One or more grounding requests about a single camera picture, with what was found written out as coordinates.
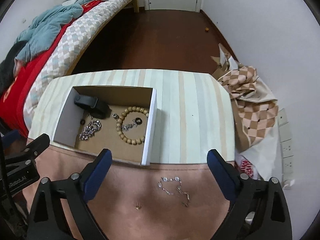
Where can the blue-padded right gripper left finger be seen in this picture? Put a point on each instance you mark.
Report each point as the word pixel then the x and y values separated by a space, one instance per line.
pixel 47 219

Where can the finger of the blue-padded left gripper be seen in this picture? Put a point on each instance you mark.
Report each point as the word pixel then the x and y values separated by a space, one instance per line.
pixel 10 137
pixel 36 147

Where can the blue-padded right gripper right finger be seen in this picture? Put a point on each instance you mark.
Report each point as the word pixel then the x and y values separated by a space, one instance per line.
pixel 257 208

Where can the black smart band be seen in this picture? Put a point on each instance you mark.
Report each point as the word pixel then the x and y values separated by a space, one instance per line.
pixel 95 107

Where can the red blanket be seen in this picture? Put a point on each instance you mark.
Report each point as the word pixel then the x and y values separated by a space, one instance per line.
pixel 13 99

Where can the white plastic bag red print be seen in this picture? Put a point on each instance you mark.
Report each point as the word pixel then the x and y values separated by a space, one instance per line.
pixel 265 156

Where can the black fuzzy blanket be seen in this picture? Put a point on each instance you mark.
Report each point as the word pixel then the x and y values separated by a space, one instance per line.
pixel 7 66

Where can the white power strip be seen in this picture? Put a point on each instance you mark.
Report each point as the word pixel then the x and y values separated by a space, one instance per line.
pixel 286 147

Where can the pink and striped table cloth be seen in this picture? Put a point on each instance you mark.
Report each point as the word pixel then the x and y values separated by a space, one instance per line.
pixel 161 188

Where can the white cardboard box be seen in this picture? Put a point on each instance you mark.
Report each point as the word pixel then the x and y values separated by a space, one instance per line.
pixel 133 147

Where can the checkered bed sheet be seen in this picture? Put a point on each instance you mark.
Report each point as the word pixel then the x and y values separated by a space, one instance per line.
pixel 68 51

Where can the brown checkered cloth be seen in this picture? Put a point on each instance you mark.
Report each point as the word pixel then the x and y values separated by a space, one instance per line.
pixel 254 106

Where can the blue quilted comforter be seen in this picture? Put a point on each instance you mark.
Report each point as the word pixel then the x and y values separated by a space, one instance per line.
pixel 43 30

